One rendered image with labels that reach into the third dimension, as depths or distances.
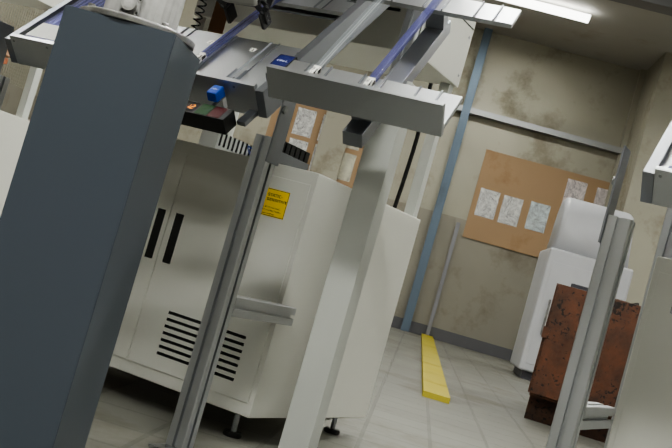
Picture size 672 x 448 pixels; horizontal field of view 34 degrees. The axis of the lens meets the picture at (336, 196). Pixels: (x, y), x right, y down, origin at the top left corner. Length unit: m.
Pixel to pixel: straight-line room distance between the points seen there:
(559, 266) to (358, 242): 6.71
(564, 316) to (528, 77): 6.91
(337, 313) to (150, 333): 0.60
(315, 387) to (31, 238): 0.70
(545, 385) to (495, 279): 6.48
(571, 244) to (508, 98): 3.24
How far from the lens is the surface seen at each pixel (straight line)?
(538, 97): 11.81
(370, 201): 2.12
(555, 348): 5.14
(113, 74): 1.68
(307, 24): 2.91
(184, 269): 2.54
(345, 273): 2.12
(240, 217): 2.14
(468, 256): 11.57
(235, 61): 2.30
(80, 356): 1.67
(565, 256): 8.80
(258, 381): 2.42
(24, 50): 2.55
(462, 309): 11.56
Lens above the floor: 0.43
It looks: 4 degrees up
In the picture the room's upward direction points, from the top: 16 degrees clockwise
